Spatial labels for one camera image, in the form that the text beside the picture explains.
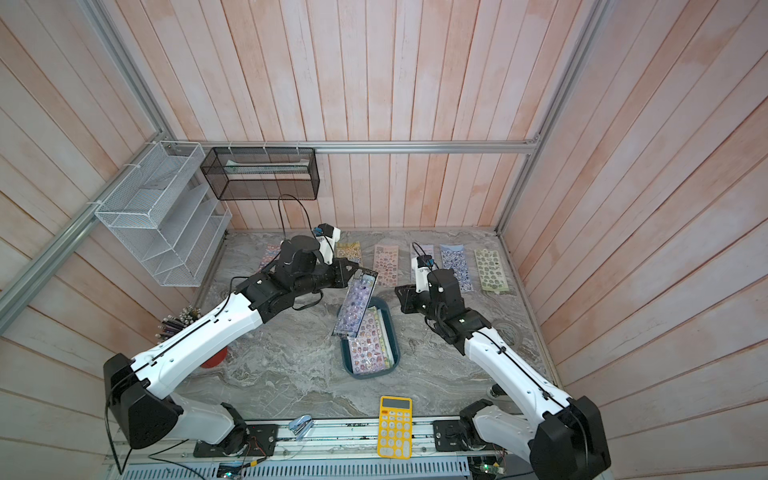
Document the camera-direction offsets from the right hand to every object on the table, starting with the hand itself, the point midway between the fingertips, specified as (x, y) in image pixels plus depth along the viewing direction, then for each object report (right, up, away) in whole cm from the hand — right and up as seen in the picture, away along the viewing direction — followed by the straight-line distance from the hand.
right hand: (396, 287), depth 80 cm
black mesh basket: (-44, +37, +18) cm, 61 cm away
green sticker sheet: (+37, +4, +27) cm, 46 cm away
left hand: (-10, +5, -8) cm, 13 cm away
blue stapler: (-25, -35, -6) cm, 43 cm away
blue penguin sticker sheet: (+24, +8, +31) cm, 40 cm away
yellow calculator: (-1, -35, -6) cm, 36 cm away
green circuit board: (+21, -43, -10) cm, 49 cm away
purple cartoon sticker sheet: (-11, -4, -4) cm, 12 cm away
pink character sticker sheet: (-9, -19, +8) cm, 22 cm away
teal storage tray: (-15, -18, +7) cm, 25 cm away
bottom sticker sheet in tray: (-2, +6, +30) cm, 31 cm away
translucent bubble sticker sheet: (+12, +12, +37) cm, 40 cm away
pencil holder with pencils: (-59, -9, -3) cm, 60 cm away
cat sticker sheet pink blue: (-47, +10, +34) cm, 59 cm away
